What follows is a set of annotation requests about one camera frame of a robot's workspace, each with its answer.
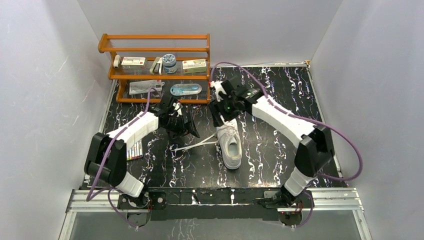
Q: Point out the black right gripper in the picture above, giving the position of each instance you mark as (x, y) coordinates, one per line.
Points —
(216, 107)

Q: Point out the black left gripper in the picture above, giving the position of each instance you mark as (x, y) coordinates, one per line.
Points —
(183, 126)

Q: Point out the white shoelace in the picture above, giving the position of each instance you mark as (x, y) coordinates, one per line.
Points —
(195, 144)

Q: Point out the white sneaker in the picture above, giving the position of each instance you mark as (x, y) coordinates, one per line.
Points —
(230, 144)

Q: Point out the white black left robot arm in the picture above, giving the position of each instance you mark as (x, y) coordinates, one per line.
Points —
(107, 154)

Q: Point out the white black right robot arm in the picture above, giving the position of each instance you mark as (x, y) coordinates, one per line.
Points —
(313, 142)

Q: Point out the blue packaged toothbrush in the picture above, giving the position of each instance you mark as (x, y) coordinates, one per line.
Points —
(185, 89)

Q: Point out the coloured marker pen set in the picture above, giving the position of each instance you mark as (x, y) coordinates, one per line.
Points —
(135, 151)

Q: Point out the white green box right shelf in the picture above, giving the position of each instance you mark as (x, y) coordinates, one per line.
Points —
(194, 66)

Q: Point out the white packaged item lower shelf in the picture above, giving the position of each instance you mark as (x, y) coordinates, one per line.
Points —
(141, 87)

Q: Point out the orange wooden shelf rack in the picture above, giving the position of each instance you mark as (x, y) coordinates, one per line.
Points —
(178, 64)

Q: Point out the blue white round jar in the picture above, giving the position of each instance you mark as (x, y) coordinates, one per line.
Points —
(169, 62)

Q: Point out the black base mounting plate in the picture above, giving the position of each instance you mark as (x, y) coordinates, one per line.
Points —
(291, 216)

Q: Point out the white box left shelf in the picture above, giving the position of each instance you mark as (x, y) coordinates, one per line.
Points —
(133, 63)

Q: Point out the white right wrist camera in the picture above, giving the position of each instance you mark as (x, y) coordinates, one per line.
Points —
(218, 89)

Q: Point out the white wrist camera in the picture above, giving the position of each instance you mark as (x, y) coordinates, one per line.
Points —
(218, 89)
(176, 109)

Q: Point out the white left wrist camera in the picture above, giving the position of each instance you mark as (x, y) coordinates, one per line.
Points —
(176, 109)

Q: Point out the white handle tool left shelf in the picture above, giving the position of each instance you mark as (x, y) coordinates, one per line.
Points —
(116, 61)

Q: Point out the aluminium rail frame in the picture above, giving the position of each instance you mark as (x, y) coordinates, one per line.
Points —
(159, 198)

